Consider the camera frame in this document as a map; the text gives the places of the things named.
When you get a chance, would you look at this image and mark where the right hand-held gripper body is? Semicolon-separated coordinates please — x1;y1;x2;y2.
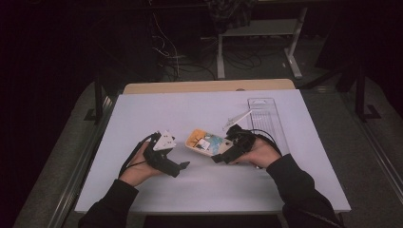
222;109;257;152

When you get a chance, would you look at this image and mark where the white floor cable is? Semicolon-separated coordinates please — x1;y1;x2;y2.
151;12;182;79

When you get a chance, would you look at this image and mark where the clear plastic container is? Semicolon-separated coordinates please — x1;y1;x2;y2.
246;97;291;158

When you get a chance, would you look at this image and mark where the dark cloth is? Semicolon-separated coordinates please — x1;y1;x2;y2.
203;0;259;34

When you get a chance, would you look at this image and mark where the person's left hand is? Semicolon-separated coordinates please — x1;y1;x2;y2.
118;142;163;188

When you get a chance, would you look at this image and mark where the metal floor rail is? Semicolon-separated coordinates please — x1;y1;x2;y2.
47;94;117;228
359;120;403;203

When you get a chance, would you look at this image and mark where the black metal stand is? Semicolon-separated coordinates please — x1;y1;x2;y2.
355;63;383;123
84;74;106;125

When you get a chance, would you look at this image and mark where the person's right hand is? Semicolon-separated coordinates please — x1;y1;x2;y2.
230;137;283;169

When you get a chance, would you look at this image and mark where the painted print phone case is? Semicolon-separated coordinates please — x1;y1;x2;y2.
184;127;235;158

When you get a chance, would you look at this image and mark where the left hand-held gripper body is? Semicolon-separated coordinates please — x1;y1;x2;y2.
143;129;182;179

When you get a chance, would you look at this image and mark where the light wooden board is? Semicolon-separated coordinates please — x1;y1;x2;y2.
123;78;297;95

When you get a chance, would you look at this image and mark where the white metal desk frame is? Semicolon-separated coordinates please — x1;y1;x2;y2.
217;8;309;80

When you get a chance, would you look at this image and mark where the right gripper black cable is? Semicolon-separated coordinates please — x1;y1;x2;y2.
248;127;345;228

